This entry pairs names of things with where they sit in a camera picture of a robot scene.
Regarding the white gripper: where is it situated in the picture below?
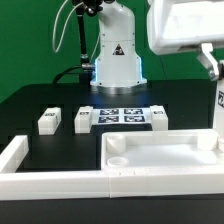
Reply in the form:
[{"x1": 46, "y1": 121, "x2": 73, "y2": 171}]
[{"x1": 147, "y1": 0, "x2": 224, "y2": 81}]

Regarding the white desk tabletop tray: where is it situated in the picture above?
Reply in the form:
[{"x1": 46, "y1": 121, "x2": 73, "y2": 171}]
[{"x1": 101, "y1": 129, "x2": 224, "y2": 169}]

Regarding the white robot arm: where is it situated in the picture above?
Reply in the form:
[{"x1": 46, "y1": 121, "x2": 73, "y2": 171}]
[{"x1": 90, "y1": 0, "x2": 224, "y2": 94}]

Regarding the white front fence bar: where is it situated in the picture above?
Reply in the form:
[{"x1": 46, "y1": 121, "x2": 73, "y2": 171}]
[{"x1": 0, "y1": 167, "x2": 224, "y2": 201}]

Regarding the white fence bar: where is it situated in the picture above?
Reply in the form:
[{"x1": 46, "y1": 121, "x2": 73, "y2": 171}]
[
  {"x1": 0, "y1": 167, "x2": 224, "y2": 201},
  {"x1": 0, "y1": 135, "x2": 29, "y2": 174}
]

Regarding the marker tag sheet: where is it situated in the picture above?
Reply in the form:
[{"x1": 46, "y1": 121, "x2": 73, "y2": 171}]
[{"x1": 92, "y1": 108, "x2": 151, "y2": 125}]

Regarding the white left fence bar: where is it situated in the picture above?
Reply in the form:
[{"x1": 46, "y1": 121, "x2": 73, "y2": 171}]
[{"x1": 0, "y1": 135, "x2": 29, "y2": 174}]

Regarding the black cable on table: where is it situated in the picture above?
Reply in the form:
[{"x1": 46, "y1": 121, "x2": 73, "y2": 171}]
[{"x1": 52, "y1": 65, "x2": 91, "y2": 84}]

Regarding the white cable loop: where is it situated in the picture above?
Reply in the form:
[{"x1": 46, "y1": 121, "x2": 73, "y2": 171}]
[{"x1": 53, "y1": 0, "x2": 101, "y2": 55}]

